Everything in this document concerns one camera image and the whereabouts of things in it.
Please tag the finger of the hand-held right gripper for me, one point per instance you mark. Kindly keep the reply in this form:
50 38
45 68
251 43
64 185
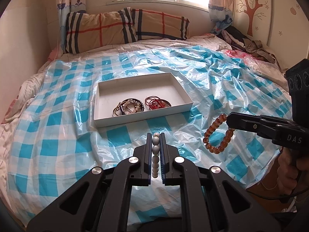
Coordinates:
243 124
263 117

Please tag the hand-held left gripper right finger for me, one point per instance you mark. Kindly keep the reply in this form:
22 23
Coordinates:
163 149

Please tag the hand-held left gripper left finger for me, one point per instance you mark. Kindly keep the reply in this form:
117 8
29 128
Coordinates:
148 149

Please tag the white shallow cardboard box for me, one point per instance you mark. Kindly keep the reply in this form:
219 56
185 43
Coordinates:
135 89

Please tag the person's right hand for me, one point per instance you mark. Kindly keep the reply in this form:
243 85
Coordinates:
288 169

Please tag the clear pink plastic bag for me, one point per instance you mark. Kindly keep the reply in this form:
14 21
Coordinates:
251 61

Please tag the blue checked plastic sheet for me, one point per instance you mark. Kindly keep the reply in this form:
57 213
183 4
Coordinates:
72 149

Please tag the pile of dark clothes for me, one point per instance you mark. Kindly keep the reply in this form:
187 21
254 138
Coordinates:
241 38

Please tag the printed curtain with boat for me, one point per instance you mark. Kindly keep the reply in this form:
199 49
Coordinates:
221 7

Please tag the tan plaid pillow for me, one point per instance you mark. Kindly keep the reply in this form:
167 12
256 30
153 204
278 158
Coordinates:
159 24
96 31

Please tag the pink cloth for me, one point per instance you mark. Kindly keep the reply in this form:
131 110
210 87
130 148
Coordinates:
55 54

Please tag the printed curtain with whale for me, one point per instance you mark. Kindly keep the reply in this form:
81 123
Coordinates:
72 2

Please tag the orange round wall decal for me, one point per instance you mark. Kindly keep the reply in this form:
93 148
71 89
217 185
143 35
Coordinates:
293 9

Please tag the brown tree wall decal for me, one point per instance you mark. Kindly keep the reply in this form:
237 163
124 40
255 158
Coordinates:
251 12

